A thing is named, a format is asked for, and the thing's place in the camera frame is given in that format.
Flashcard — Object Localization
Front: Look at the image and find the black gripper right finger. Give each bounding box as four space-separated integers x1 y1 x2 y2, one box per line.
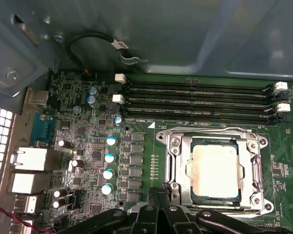
162 184 286 234

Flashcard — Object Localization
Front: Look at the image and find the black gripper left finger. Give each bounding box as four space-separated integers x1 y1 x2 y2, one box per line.
70 187 164 234

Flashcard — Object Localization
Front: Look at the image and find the metal socket cover frame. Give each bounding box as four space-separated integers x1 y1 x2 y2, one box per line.
175 133 260 211

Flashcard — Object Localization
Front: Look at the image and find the thin metal locking lever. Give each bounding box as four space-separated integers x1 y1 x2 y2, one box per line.
158 125 255 137
183 207 275 216

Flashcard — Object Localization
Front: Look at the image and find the silver square CPU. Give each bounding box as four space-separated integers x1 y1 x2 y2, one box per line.
190 140 242 205

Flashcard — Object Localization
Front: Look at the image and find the CPU socket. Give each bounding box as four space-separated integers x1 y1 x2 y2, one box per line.
156 126 276 217

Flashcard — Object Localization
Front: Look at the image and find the RAM slot with black latches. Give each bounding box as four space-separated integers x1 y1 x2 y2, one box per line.
123 88 288 101
117 107 293 124

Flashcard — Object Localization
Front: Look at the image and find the RAM slot with white latches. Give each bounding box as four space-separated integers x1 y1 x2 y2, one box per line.
111 94 291 113
114 74 288 93

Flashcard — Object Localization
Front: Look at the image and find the silver USB port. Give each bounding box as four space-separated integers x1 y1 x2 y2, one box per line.
7 172 43 195

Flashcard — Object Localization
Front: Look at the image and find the green motherboard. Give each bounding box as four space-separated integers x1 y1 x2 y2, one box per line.
21 69 293 234

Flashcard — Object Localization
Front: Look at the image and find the silver network port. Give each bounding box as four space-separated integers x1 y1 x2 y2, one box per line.
10 147 48 172

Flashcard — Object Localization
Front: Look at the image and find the blue serial port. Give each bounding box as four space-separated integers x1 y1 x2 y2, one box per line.
30 112 56 147

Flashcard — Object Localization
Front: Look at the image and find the black open PC case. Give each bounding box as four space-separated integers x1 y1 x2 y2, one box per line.
0 0 293 234

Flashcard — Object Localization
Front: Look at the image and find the red black twisted wire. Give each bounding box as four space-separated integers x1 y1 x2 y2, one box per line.
0 175 39 232

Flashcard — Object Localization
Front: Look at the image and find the black cable with white label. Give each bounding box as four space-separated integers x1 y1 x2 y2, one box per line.
65 29 127 69

